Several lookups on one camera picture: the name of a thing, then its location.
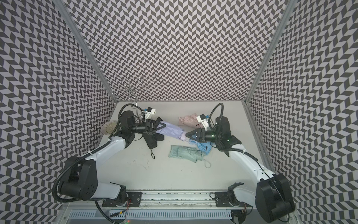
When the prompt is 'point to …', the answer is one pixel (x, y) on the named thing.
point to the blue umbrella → (205, 146)
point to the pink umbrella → (191, 120)
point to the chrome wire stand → (130, 88)
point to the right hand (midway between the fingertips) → (188, 139)
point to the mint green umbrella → (190, 153)
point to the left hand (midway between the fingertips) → (165, 128)
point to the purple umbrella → (173, 131)
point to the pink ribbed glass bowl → (108, 127)
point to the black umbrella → (151, 140)
